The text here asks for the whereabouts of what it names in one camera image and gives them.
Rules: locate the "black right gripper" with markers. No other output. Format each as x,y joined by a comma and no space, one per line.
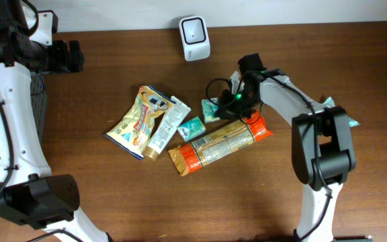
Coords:
229,111

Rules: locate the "mint green wipes pouch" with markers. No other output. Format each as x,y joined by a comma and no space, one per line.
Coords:
329,103

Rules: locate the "white cream tube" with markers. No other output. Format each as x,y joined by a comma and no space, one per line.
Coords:
172,118

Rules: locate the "yellow snack bag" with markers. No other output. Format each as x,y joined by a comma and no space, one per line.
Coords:
135,129

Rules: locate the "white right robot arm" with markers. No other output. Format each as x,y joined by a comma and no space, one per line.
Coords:
322,146

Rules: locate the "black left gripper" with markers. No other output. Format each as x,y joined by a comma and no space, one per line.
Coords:
66,64

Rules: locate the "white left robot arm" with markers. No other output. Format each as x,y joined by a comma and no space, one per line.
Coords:
29,193

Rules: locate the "green tissue pack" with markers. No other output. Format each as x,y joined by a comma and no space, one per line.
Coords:
209,111

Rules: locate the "orange spaghetti package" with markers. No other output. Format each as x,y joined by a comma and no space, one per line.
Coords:
220,143

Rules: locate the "teal tissue pack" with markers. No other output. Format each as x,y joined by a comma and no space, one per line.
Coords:
191,129

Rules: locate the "white barcode scanner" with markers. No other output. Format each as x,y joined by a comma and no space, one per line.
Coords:
194,37

